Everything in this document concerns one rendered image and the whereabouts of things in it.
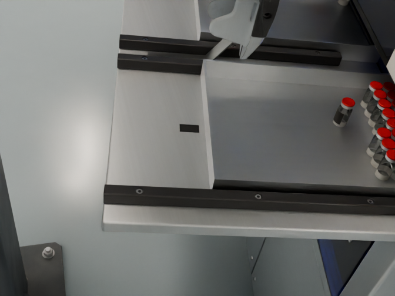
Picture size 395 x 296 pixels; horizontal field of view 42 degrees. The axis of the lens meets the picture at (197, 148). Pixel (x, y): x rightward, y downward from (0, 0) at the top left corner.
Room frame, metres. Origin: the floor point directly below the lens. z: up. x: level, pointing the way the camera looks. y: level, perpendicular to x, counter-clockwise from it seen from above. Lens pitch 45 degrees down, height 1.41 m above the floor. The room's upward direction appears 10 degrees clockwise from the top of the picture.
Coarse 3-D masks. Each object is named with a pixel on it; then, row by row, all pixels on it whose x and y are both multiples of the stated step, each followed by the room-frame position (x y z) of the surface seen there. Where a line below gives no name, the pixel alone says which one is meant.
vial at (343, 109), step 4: (340, 108) 0.64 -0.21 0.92; (344, 108) 0.63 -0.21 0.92; (348, 108) 0.63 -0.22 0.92; (352, 108) 0.63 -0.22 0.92; (340, 112) 0.63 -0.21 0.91; (344, 112) 0.63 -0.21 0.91; (348, 112) 0.63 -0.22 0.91; (344, 116) 0.63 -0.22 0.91; (348, 116) 0.63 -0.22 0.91; (344, 120) 0.63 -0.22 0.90; (336, 124) 0.63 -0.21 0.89; (340, 124) 0.63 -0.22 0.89; (344, 124) 0.63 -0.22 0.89
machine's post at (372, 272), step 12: (372, 252) 0.47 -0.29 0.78; (384, 252) 0.45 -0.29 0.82; (360, 264) 0.48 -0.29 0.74; (372, 264) 0.46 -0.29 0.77; (384, 264) 0.44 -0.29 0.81; (360, 276) 0.47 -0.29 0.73; (372, 276) 0.45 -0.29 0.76; (384, 276) 0.43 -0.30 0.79; (348, 288) 0.47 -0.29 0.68; (360, 288) 0.45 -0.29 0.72; (372, 288) 0.43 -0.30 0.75; (384, 288) 0.43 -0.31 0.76
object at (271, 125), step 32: (224, 64) 0.70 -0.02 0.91; (256, 64) 0.71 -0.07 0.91; (224, 96) 0.66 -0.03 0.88; (256, 96) 0.67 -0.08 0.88; (288, 96) 0.69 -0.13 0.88; (320, 96) 0.70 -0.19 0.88; (352, 96) 0.72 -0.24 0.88; (224, 128) 0.58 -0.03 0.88; (256, 128) 0.59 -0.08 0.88; (288, 128) 0.61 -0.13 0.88; (320, 128) 0.62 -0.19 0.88; (352, 128) 0.63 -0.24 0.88; (224, 160) 0.51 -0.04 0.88; (256, 160) 0.52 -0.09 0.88; (288, 160) 0.54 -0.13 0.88; (320, 160) 0.55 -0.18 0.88; (352, 160) 0.56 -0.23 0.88; (288, 192) 0.46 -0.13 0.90; (320, 192) 0.47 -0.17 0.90; (352, 192) 0.48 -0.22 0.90; (384, 192) 0.49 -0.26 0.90
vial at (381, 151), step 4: (384, 140) 0.57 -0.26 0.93; (388, 140) 0.57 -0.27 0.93; (392, 140) 0.57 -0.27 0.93; (380, 144) 0.56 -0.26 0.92; (384, 144) 0.56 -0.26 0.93; (388, 144) 0.56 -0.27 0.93; (392, 144) 0.56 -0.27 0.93; (380, 148) 0.56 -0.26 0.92; (384, 148) 0.55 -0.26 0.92; (388, 148) 0.55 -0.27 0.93; (392, 148) 0.55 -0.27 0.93; (376, 152) 0.56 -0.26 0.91; (380, 152) 0.56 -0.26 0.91; (384, 152) 0.55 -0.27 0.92; (376, 156) 0.56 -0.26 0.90; (380, 156) 0.55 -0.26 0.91; (372, 160) 0.56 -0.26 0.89; (376, 160) 0.55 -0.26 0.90; (380, 160) 0.55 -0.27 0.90; (372, 164) 0.56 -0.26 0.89; (376, 164) 0.55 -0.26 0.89; (376, 168) 0.55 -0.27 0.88
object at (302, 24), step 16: (208, 0) 0.95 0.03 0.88; (288, 0) 1.01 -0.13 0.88; (304, 0) 1.03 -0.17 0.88; (320, 0) 1.04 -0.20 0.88; (336, 0) 1.05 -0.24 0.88; (208, 16) 0.89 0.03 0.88; (288, 16) 0.94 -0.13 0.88; (304, 16) 0.96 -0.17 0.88; (320, 16) 0.97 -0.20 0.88; (336, 16) 0.98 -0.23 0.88; (352, 16) 0.99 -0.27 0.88; (208, 32) 0.78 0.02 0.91; (272, 32) 0.87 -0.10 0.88; (288, 32) 0.88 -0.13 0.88; (304, 32) 0.90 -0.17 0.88; (320, 32) 0.91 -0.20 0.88; (336, 32) 0.92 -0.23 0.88; (352, 32) 0.93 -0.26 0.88; (304, 48) 0.81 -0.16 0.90; (320, 48) 0.82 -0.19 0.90; (336, 48) 0.82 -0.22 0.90; (352, 48) 0.83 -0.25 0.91; (368, 48) 0.83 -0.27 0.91
